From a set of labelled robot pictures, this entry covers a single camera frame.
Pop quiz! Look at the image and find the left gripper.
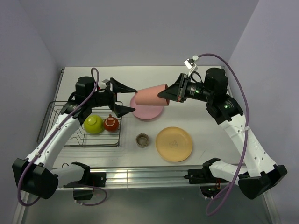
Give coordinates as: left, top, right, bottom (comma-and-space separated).
87, 78, 136, 117

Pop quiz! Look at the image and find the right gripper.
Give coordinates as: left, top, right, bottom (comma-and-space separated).
157, 73, 213, 102

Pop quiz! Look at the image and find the pink cup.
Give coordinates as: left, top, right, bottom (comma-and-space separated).
135, 84, 169, 106

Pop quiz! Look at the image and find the orange mug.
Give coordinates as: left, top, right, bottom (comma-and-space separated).
103, 114, 119, 133

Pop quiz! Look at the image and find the pink plate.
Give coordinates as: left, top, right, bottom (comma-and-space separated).
130, 96, 164, 120

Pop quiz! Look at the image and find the green bowl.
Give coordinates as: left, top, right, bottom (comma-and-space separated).
84, 114, 104, 134

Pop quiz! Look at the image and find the small speckled grey cup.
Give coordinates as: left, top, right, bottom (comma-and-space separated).
135, 133, 150, 148

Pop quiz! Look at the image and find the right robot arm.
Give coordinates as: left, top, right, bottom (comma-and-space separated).
158, 68, 287, 199

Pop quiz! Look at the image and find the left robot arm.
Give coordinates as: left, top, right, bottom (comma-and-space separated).
12, 77, 136, 199

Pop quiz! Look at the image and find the yellow plate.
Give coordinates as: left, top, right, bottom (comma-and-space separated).
155, 127, 193, 162

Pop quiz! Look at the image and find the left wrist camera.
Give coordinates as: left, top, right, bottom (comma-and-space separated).
99, 79, 110, 90

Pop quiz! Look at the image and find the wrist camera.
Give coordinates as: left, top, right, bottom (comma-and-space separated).
184, 55, 199, 77
99, 79, 110, 90

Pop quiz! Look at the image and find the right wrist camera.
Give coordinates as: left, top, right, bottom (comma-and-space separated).
184, 55, 199, 77

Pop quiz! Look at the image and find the metal wire dish rack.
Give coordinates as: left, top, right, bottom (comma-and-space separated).
36, 101, 122, 147

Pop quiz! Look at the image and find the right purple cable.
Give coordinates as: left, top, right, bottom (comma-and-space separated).
197, 53, 251, 217

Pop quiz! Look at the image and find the purple cable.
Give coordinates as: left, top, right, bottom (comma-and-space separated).
197, 53, 251, 217
17, 67, 100, 207

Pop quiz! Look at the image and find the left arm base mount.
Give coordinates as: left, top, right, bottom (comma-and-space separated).
56, 162, 107, 206

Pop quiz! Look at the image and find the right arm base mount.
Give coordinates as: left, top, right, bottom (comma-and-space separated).
184, 168, 228, 199

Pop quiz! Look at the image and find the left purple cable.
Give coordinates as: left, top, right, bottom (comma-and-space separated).
17, 67, 100, 207

